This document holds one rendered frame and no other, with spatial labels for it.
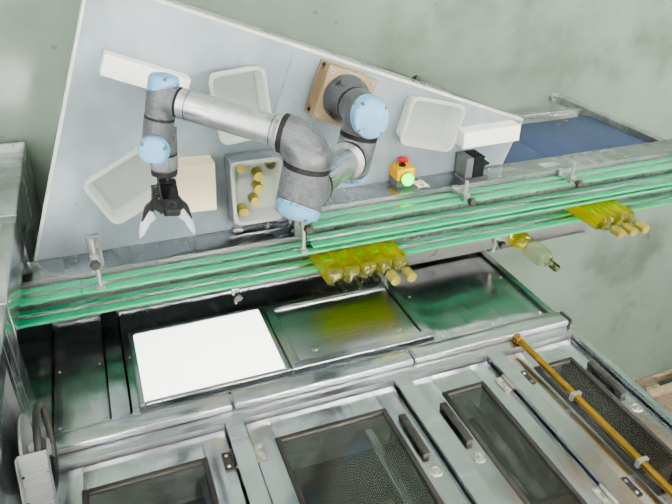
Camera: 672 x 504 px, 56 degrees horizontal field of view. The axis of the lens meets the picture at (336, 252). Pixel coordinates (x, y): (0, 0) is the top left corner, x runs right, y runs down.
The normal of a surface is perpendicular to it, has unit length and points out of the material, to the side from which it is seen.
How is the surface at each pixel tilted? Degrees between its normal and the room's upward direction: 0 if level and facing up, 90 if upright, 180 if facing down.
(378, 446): 90
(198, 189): 0
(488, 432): 90
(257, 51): 0
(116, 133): 0
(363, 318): 90
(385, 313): 90
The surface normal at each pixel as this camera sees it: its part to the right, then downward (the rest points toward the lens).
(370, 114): 0.37, 0.36
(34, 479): 0.32, 0.00
